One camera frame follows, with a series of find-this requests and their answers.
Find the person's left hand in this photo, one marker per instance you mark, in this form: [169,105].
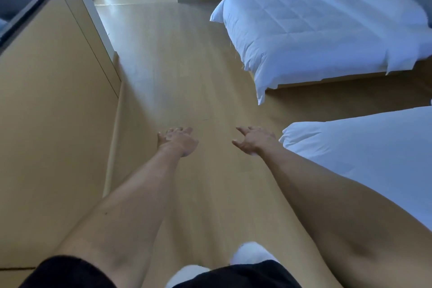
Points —
[180,141]

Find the person's right hand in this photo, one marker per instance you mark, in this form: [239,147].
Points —
[260,141]

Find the person's left forearm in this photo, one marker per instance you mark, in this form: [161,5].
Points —
[128,210]

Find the person's right forearm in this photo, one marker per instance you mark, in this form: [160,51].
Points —
[337,217]

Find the light denim shorts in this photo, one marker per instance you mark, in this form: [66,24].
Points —
[249,252]

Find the white bed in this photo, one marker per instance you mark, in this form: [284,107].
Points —
[378,149]
[303,34]

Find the black t-shirt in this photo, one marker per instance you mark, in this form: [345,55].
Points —
[67,274]

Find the white pillow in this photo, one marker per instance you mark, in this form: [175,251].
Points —
[391,4]

